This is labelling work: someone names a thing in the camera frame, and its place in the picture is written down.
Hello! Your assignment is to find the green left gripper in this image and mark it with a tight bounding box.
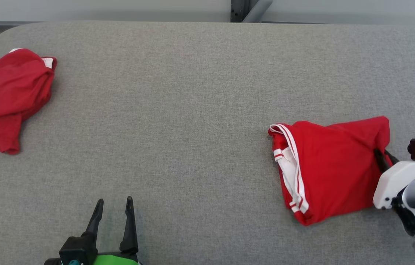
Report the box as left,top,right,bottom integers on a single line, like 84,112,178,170
82,196,142,265

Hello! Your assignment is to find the red shorts white striped trim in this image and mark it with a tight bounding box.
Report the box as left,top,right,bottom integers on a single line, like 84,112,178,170
268,116,394,226
0,48,57,155

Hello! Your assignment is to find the black bracket plate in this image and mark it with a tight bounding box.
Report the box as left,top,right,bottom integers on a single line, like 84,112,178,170
231,0,247,23

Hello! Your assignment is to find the grey round tube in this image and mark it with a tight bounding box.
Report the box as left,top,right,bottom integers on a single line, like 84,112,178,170
242,0,273,23

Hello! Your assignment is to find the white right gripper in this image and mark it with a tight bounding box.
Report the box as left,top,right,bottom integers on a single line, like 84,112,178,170
373,148,415,210

